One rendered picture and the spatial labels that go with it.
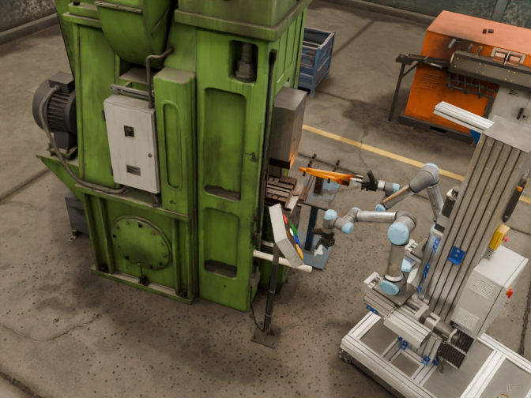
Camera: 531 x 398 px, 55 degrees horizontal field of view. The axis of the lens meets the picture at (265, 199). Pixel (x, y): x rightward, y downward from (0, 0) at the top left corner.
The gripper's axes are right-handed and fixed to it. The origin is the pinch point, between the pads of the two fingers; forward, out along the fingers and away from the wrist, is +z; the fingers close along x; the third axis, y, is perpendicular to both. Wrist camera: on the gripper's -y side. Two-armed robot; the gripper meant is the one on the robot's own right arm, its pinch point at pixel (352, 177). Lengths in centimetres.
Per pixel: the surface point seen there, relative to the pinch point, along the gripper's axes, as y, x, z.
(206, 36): -114, -61, 88
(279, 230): -6, -84, 31
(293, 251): 5, -89, 20
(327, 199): 42, 22, 19
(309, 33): 43, 410, 136
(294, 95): -65, -17, 45
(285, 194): 12, -23, 44
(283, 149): -34, -36, 45
